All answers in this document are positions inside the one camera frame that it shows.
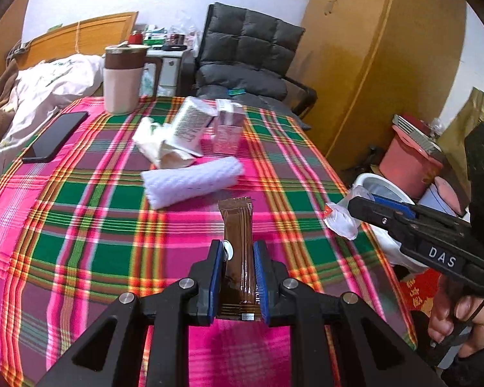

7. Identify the brown blanket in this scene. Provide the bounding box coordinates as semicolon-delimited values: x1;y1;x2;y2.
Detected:
0;58;23;142

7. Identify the white trash bin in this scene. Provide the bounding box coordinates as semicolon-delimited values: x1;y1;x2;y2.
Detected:
349;173;440;275

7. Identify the person's right hand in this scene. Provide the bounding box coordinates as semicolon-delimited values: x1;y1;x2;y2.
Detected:
428;274;484;359

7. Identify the brown snack wrapper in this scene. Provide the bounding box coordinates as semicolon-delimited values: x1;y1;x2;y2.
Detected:
217;197;264;322

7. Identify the dark grey cushioned chair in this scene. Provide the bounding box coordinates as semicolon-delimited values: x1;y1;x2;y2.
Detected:
194;3;306;101

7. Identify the wooden cabinet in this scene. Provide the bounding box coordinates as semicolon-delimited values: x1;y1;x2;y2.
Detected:
0;0;35;81

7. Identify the striped gift box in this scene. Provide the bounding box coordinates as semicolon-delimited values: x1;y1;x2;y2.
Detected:
392;114;444;154

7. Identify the pink plastic bucket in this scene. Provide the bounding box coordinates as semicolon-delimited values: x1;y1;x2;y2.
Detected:
379;125;444;200

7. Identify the red gold printed box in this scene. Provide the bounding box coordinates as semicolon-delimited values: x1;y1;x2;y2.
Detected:
399;268;442;311

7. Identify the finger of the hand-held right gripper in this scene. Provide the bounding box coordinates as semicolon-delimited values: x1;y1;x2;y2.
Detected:
347;195;428;247
372;193;469;228

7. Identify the white nightstand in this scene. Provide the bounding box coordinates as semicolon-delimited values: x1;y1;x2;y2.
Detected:
145;46;194;97

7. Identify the light blue cylindrical container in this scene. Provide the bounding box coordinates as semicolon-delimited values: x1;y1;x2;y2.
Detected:
417;183;456;216

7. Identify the pink green plaid tablecloth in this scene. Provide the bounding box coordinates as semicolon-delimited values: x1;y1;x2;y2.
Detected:
0;94;418;387

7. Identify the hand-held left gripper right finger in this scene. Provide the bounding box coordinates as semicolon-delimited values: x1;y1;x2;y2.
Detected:
253;240;448;387

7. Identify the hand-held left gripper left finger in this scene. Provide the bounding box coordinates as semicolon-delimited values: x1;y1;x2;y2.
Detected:
36;240;227;387

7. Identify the pink brown thermos jug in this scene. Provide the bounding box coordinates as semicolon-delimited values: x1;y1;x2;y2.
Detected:
103;42;164;115

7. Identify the white tissue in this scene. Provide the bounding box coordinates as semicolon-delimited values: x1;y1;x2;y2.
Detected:
132;116;204;169

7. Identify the translucent green plastic bag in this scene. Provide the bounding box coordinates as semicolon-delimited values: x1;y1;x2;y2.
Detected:
139;68;156;97

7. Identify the pink drink carton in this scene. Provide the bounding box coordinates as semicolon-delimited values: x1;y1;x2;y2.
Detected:
213;99;245;154

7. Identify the black smartphone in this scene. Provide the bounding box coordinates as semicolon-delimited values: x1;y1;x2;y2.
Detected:
22;111;89;164

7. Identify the silver drink carton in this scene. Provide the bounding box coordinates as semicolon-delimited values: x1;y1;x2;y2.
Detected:
171;96;215;158

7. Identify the wooden wardrobe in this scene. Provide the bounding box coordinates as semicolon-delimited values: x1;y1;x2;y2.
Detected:
290;0;469;170

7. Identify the clear plastic wrapper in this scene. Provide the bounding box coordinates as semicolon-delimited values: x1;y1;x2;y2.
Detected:
324;184;375;241

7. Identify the long white foam net sleeve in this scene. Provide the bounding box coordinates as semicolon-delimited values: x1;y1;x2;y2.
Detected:
140;156;245;210

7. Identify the black office chair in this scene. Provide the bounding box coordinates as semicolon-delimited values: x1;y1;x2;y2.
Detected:
191;4;318;119

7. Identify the gold paper bag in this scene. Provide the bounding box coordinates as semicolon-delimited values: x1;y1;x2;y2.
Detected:
438;86;484;162

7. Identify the wooden headboard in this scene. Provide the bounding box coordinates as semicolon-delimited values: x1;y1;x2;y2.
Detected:
14;11;139;69

